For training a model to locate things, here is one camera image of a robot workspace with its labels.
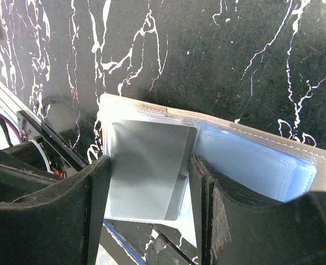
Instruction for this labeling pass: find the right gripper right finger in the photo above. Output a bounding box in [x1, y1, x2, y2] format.
[189, 155, 326, 264]

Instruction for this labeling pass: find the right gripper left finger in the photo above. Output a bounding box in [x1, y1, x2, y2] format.
[0, 156, 111, 264]

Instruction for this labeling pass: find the dark grey credit card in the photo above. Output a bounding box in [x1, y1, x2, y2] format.
[105, 120, 197, 222]

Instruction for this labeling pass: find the grey leather card holder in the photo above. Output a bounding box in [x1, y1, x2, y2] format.
[97, 93, 326, 244]

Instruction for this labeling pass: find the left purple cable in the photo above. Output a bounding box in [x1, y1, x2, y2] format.
[0, 108, 22, 139]

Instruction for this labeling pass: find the aluminium frame rail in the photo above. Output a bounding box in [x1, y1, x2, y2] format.
[0, 81, 41, 125]

